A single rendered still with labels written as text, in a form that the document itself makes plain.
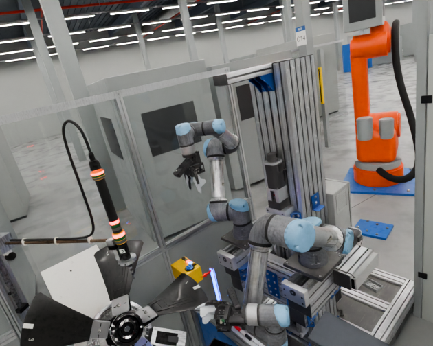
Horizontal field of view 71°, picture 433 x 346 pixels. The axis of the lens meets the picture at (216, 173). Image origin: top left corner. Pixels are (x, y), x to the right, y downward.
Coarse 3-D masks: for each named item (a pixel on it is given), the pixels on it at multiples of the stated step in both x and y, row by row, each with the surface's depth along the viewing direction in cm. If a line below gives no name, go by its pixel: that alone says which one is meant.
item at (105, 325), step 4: (96, 320) 114; (92, 324) 114; (96, 324) 115; (104, 324) 116; (108, 324) 116; (92, 328) 115; (96, 328) 115; (100, 328) 116; (104, 328) 116; (108, 328) 116; (92, 332) 116; (96, 332) 116; (100, 332) 116; (104, 332) 117; (92, 336) 116; (96, 336) 117; (100, 336) 117; (104, 336) 117
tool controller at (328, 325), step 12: (324, 312) 99; (324, 324) 96; (336, 324) 95; (348, 324) 93; (312, 336) 94; (324, 336) 93; (336, 336) 92; (348, 336) 90; (360, 336) 89; (372, 336) 88
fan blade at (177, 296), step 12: (180, 276) 143; (168, 288) 137; (180, 288) 136; (192, 288) 136; (156, 300) 131; (168, 300) 129; (180, 300) 129; (192, 300) 130; (204, 300) 131; (156, 312) 123; (168, 312) 123
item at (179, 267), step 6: (186, 258) 176; (174, 264) 173; (180, 264) 172; (186, 264) 171; (174, 270) 172; (180, 270) 166; (186, 270) 165; (192, 270) 164; (198, 270) 167; (174, 276) 176; (192, 276) 165; (198, 276) 167; (198, 282) 168
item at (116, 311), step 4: (124, 296) 123; (128, 296) 122; (112, 300) 125; (116, 300) 124; (120, 300) 123; (124, 300) 122; (128, 300) 121; (112, 304) 124; (116, 304) 123; (120, 304) 122; (124, 304) 121; (128, 304) 120; (112, 308) 123; (116, 308) 123; (120, 308) 122; (124, 308) 121; (128, 308) 120; (112, 312) 123; (116, 312) 122; (120, 312) 121
